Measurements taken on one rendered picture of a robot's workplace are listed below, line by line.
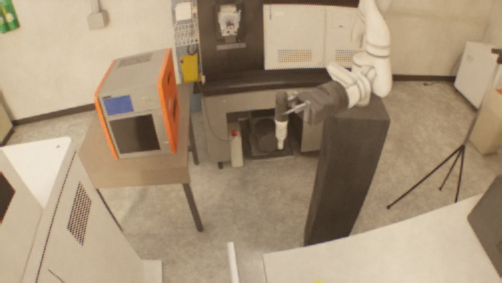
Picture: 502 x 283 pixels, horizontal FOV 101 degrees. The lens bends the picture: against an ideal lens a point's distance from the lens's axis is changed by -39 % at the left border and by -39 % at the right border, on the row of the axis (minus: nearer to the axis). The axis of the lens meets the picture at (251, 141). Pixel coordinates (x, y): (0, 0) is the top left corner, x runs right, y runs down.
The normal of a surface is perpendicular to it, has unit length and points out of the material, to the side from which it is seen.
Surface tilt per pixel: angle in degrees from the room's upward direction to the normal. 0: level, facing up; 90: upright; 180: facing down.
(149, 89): 90
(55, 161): 0
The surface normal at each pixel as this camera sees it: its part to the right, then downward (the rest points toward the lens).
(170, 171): 0.13, 0.65
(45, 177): -0.03, -0.76
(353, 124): -0.08, 0.66
